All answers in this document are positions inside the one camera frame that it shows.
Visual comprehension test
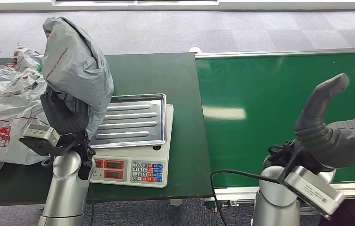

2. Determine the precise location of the small crumpled white bag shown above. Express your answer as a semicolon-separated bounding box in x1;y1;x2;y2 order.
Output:
4;43;45;72

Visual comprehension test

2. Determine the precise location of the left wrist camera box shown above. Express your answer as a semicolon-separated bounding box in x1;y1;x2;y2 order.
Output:
22;123;61;148

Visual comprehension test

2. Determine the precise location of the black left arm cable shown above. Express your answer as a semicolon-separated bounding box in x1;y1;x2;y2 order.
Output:
89;199;96;226

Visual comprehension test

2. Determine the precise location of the white electronic weighing scale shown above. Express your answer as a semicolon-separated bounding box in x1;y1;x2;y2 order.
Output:
89;104;174;189

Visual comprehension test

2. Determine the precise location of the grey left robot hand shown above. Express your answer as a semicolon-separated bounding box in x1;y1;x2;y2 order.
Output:
40;86;91;136

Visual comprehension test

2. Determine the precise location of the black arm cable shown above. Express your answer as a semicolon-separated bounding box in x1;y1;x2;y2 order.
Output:
89;199;96;226
210;169;280;226

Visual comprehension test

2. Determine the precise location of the steel scale tray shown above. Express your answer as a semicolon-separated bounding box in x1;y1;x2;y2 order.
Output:
89;93;167;150

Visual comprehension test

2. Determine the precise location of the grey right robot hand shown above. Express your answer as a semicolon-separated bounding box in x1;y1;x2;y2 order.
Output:
294;73;355;170

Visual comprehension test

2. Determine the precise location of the green conveyor belt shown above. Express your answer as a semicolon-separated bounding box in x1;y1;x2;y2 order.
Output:
194;47;355;216

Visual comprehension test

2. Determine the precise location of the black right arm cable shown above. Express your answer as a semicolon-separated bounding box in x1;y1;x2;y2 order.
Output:
210;169;280;226

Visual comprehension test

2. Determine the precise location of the large white red-printed bag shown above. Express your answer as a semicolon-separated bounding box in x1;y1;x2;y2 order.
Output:
0;67;52;166

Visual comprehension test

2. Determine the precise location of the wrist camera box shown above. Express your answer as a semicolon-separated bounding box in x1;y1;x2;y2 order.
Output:
22;123;61;148
283;166;346;218

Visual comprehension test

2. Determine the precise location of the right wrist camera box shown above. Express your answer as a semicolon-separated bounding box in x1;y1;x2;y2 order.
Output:
283;166;346;218

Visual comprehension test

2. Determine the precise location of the grey plastic mailer package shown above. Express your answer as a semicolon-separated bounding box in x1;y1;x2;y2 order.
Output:
41;16;115;140

